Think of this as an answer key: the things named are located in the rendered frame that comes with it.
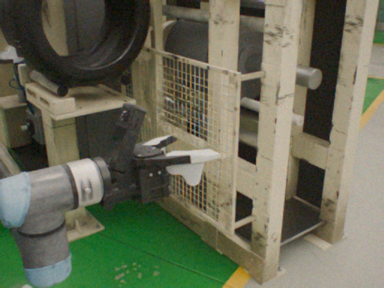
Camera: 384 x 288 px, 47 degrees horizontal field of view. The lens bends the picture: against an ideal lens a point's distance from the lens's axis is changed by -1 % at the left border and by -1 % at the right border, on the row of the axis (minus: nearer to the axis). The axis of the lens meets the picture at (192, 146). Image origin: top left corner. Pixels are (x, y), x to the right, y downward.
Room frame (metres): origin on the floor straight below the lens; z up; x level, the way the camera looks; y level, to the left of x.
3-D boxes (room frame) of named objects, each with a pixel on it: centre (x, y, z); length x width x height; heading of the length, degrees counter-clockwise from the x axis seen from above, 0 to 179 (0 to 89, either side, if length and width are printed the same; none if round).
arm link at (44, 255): (0.61, 0.25, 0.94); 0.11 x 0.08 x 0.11; 33
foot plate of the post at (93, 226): (2.11, 0.67, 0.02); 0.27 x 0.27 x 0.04; 37
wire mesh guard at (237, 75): (1.93, 0.10, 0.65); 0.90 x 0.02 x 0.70; 37
